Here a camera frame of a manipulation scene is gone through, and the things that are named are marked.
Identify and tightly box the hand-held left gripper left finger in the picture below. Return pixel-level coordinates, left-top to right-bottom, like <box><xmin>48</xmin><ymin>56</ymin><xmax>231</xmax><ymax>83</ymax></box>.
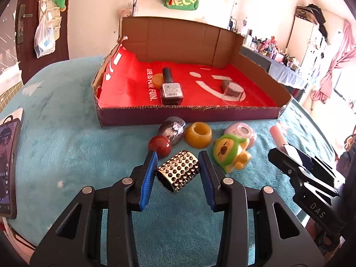
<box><xmin>29</xmin><ymin>150</ymin><xmax>159</xmax><ymax>267</ymax></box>

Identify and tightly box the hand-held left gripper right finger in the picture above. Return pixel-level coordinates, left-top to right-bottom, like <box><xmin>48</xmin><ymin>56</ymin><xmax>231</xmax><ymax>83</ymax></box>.
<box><xmin>198</xmin><ymin>150</ymin><xmax>326</xmax><ymax>267</ymax></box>

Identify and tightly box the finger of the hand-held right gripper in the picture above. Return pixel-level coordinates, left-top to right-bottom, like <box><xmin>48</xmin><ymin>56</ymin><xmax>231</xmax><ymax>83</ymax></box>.
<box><xmin>284</xmin><ymin>143</ymin><xmax>341</xmax><ymax>190</ymax></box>
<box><xmin>267</xmin><ymin>148</ymin><xmax>309</xmax><ymax>185</ymax></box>

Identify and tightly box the purple nail polish pink cap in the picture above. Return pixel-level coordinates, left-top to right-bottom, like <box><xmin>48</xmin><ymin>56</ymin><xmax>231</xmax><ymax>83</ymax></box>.
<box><xmin>269</xmin><ymin>125</ymin><xmax>299</xmax><ymax>156</ymax></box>

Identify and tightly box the gold studded cylinder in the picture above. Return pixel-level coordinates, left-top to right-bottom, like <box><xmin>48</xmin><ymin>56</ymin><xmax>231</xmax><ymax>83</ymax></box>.
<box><xmin>156</xmin><ymin>150</ymin><xmax>201</xmax><ymax>194</ymax></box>

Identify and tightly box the green yellow figure toy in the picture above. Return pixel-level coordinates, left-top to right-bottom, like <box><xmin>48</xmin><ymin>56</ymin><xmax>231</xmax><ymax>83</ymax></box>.
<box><xmin>213</xmin><ymin>134</ymin><xmax>252</xmax><ymax>174</ymax></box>

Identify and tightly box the amber round jar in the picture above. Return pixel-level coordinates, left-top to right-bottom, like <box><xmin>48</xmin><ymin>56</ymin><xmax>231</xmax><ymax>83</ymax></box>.
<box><xmin>184</xmin><ymin>122</ymin><xmax>213</xmax><ymax>148</ymax></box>

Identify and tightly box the pink round case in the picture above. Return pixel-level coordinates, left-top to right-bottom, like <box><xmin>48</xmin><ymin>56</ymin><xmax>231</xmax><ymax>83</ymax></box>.
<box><xmin>224</xmin><ymin>122</ymin><xmax>258</xmax><ymax>149</ymax></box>

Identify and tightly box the glitter bottle red ball cap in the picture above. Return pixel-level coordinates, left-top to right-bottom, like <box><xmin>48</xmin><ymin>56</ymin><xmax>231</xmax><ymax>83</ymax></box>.
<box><xmin>148</xmin><ymin>116</ymin><xmax>187</xmax><ymax>158</ymax></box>

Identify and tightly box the cardboard box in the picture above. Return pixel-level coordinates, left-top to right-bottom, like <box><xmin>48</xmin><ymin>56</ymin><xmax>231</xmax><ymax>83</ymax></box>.
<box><xmin>92</xmin><ymin>16</ymin><xmax>292</xmax><ymax>128</ymax></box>

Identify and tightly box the black nail polish bottle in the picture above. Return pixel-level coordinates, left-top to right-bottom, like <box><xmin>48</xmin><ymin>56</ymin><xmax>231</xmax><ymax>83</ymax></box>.
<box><xmin>160</xmin><ymin>67</ymin><xmax>184</xmax><ymax>106</ymax></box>

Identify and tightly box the person's dark clothing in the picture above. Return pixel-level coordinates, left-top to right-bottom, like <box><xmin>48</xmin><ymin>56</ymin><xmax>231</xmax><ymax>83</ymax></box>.
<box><xmin>335</xmin><ymin>135</ymin><xmax>356</xmax><ymax>178</ymax></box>

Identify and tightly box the red paper box liner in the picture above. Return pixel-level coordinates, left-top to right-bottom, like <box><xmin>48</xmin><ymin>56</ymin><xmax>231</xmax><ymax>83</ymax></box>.
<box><xmin>96</xmin><ymin>44</ymin><xmax>279</xmax><ymax>109</ymax></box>

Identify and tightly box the table with dark cloth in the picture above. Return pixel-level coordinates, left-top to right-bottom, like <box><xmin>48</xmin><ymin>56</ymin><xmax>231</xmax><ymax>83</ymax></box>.
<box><xmin>241</xmin><ymin>46</ymin><xmax>308</xmax><ymax>101</ymax></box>

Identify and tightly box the pink curtain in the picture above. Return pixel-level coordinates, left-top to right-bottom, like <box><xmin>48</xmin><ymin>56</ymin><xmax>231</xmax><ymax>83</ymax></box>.
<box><xmin>310</xmin><ymin>19</ymin><xmax>356</xmax><ymax>103</ymax></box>

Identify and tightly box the white wardrobe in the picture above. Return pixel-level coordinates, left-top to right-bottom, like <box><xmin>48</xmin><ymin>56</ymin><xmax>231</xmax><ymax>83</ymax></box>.
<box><xmin>286</xmin><ymin>14</ymin><xmax>331</xmax><ymax>106</ymax></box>

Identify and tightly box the row of cosmetic bottles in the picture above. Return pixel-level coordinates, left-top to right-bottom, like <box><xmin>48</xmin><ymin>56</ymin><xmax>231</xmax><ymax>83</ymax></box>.
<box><xmin>245</xmin><ymin>29</ymin><xmax>302</xmax><ymax>71</ymax></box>

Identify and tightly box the dark smartphone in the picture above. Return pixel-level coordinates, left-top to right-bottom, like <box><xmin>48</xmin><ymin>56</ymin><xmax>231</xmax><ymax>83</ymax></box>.
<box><xmin>0</xmin><ymin>118</ymin><xmax>23</xmax><ymax>220</ymax></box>

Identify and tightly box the black clothing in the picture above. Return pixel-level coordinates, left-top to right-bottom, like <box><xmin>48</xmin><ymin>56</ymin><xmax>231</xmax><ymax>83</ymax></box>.
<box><xmin>307</xmin><ymin>4</ymin><xmax>329</xmax><ymax>45</ymax></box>

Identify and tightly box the patterned dark bag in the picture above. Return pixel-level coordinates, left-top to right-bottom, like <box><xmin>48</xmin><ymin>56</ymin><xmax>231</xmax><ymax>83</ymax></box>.
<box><xmin>295</xmin><ymin>6</ymin><xmax>318</xmax><ymax>24</ymax></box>

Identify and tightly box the grid patterned board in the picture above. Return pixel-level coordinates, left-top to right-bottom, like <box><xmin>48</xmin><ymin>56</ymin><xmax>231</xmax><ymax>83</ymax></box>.
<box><xmin>0</xmin><ymin>61</ymin><xmax>23</xmax><ymax>112</ymax></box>

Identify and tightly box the clear plastic bag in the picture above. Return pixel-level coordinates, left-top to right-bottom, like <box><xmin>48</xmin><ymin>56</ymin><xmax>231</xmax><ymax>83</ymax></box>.
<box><xmin>34</xmin><ymin>17</ymin><xmax>57</xmax><ymax>59</ymax></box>

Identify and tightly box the dark brown door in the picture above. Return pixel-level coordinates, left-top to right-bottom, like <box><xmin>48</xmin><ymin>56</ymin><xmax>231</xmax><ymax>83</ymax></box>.
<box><xmin>15</xmin><ymin>0</ymin><xmax>73</xmax><ymax>85</ymax></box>

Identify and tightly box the hanging pocket organizer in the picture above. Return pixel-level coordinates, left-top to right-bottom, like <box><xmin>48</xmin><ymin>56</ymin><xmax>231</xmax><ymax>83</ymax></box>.
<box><xmin>39</xmin><ymin>0</ymin><xmax>69</xmax><ymax>42</ymax></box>

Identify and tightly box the metal door handle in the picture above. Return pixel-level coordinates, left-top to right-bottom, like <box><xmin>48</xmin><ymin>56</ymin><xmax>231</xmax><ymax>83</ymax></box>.
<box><xmin>16</xmin><ymin>5</ymin><xmax>33</xmax><ymax>44</ymax></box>

